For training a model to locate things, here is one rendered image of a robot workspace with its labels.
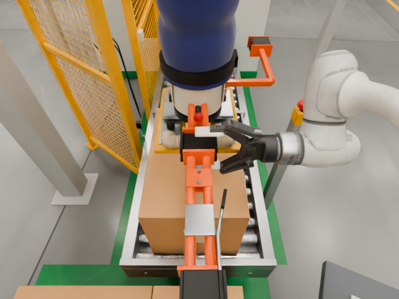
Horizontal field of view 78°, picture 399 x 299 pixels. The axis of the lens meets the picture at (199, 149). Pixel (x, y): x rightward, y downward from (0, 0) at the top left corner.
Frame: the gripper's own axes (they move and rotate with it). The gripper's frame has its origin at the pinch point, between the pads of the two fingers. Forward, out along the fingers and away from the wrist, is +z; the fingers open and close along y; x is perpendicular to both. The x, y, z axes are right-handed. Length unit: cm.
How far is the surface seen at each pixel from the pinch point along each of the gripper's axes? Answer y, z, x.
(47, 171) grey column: 91, 106, 58
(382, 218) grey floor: 127, -140, 37
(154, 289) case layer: 72, 20, -19
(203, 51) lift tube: -19.4, -1.2, 15.6
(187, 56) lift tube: -18.0, 2.7, 15.8
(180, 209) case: 31.9, 7.0, -1.4
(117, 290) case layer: 72, 36, -19
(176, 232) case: 44.7, 9.3, -4.6
